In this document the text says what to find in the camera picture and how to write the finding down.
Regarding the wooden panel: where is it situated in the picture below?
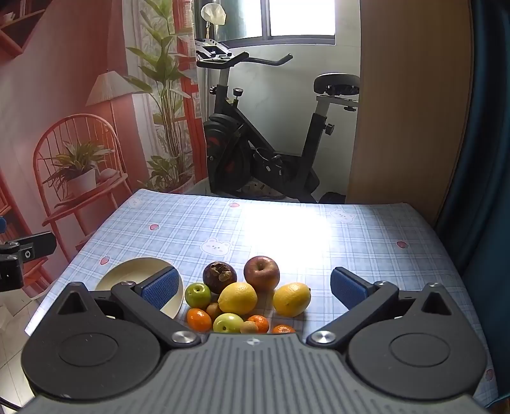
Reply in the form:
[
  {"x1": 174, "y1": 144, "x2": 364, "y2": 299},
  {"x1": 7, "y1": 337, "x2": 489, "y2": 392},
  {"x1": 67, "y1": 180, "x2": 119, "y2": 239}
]
[{"x1": 345, "y1": 0, "x2": 475, "y2": 224}]

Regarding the dark blue curtain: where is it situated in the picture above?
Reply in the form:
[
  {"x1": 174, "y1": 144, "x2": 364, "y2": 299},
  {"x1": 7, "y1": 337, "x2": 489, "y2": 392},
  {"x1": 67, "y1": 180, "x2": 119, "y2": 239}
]
[{"x1": 434, "y1": 0, "x2": 510, "y2": 319}]

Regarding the window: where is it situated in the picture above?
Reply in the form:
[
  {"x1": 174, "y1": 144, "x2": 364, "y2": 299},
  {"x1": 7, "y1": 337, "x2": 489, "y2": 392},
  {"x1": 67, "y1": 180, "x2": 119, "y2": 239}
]
[{"x1": 215, "y1": 0, "x2": 337, "y2": 45}]

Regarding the wall poster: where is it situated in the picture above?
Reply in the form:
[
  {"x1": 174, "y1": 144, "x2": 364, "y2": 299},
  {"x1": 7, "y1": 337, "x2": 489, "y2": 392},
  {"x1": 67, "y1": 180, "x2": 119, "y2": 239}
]
[{"x1": 0, "y1": 0, "x2": 208, "y2": 307}]

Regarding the yellow lemon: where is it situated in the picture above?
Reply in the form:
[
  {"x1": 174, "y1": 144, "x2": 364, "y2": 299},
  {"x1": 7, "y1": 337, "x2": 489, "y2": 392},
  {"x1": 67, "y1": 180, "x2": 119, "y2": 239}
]
[
  {"x1": 273, "y1": 282, "x2": 311, "y2": 318},
  {"x1": 217, "y1": 281, "x2": 258, "y2": 315}
]

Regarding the blue plaid tablecloth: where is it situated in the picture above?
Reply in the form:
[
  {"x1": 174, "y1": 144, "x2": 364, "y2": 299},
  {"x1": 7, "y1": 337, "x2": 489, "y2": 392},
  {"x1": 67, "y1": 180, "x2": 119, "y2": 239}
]
[{"x1": 24, "y1": 188, "x2": 500, "y2": 407}]

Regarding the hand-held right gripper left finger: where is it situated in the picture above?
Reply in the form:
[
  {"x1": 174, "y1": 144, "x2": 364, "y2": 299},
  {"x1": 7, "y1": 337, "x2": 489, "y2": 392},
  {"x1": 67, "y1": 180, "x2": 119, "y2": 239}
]
[{"x1": 53, "y1": 267, "x2": 202, "y2": 352}]

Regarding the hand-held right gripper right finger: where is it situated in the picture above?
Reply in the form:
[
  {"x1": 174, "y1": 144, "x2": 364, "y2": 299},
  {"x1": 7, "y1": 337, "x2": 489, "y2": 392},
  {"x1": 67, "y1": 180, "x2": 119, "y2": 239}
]
[{"x1": 306, "y1": 267, "x2": 455, "y2": 348}]

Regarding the white plastic bag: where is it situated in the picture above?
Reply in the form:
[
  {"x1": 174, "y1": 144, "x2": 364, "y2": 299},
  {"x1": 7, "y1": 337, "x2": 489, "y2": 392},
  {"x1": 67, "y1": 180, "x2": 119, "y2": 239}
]
[{"x1": 200, "y1": 3, "x2": 227, "y2": 26}]

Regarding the black exercise bike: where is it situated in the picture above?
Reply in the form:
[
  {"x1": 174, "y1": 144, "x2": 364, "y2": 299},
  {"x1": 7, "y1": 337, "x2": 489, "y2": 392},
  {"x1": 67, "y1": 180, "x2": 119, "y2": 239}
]
[{"x1": 194, "y1": 38, "x2": 361, "y2": 203}]

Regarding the dark purple mangosteen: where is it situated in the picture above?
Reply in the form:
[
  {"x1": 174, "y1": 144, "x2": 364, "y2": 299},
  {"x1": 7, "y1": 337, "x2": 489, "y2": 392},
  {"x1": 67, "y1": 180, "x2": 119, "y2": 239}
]
[{"x1": 202, "y1": 261, "x2": 237, "y2": 295}]

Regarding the green apple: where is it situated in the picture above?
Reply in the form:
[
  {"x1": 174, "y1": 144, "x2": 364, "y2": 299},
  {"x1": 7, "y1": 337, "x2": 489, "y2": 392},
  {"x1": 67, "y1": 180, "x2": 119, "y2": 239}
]
[
  {"x1": 213, "y1": 313, "x2": 244, "y2": 334},
  {"x1": 184, "y1": 282, "x2": 212, "y2": 310}
]

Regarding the cream round plate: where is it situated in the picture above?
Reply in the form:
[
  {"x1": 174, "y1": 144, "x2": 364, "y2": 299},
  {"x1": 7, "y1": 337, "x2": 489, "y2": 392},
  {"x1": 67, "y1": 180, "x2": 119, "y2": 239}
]
[{"x1": 95, "y1": 257, "x2": 185, "y2": 320}]

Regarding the red apple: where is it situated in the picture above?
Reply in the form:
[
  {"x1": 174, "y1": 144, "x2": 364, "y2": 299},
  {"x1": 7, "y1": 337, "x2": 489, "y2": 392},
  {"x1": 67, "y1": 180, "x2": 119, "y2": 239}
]
[{"x1": 244, "y1": 256, "x2": 280, "y2": 293}]

